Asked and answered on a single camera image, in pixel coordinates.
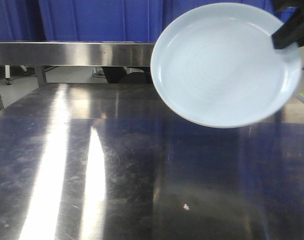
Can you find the blue plastic bin centre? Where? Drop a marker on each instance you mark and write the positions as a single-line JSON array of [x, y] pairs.
[[105, 20]]

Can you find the blue plastic bin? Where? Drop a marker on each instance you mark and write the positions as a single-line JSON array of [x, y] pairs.
[[20, 20], [105, 20]]

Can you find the stainless steel shelf rail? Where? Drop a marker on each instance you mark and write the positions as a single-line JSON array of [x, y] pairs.
[[106, 54]]

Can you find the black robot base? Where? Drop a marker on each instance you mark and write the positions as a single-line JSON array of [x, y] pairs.
[[116, 75]]

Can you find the light blue plate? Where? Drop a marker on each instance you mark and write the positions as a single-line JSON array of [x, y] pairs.
[[216, 66]]

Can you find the steel table leg left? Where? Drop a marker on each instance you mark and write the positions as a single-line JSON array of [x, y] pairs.
[[40, 75]]

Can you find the blue plastic bin left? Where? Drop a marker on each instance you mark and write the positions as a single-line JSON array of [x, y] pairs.
[[20, 20]]

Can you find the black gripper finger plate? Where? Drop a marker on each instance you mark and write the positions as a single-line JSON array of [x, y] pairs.
[[292, 31]]

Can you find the white caster leg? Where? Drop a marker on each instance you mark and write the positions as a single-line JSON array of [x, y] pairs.
[[7, 75]]

